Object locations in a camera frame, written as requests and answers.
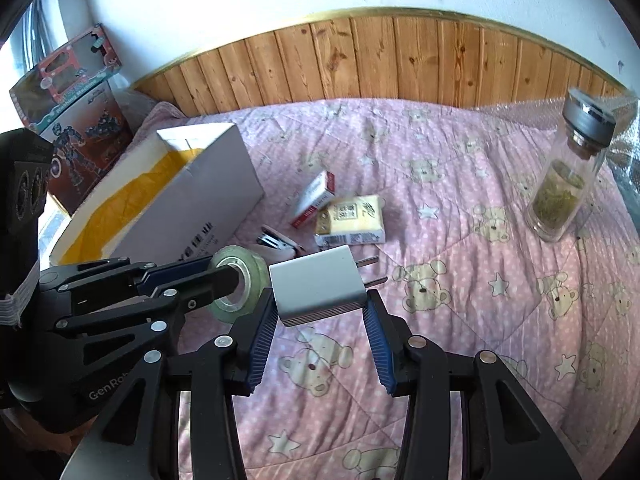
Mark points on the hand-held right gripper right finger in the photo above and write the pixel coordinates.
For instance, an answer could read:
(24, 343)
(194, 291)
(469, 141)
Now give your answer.
(375, 340)

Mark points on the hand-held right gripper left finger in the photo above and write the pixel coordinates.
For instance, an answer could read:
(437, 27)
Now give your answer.
(262, 340)

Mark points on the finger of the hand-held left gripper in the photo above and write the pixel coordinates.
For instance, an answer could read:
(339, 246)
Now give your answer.
(170, 270)
(200, 295)

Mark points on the green tape roll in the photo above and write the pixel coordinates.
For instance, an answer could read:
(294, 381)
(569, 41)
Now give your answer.
(225, 308)

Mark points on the white charger plug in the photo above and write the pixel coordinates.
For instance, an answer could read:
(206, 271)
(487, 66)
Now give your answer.
(315, 285)

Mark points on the white cardboard box yellow tape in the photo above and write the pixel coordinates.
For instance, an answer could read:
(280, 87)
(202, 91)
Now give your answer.
(200, 195)

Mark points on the beige stapler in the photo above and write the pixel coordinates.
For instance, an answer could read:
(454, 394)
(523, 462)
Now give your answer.
(272, 240)

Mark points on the yellow tissue pack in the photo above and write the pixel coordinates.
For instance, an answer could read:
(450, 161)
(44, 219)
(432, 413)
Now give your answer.
(350, 220)

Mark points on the red white cigarette pack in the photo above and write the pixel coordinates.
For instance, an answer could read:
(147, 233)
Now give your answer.
(312, 200)

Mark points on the pink bear print blanket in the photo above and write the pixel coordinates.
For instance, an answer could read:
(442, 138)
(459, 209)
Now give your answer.
(450, 310)

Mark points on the robot toy box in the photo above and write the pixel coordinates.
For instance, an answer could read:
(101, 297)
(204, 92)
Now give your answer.
(95, 145)

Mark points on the red teal toy box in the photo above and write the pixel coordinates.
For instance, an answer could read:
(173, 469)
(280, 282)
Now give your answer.
(65, 75)

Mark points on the glass tea bottle metal lid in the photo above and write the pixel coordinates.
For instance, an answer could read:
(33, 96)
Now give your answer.
(555, 200)

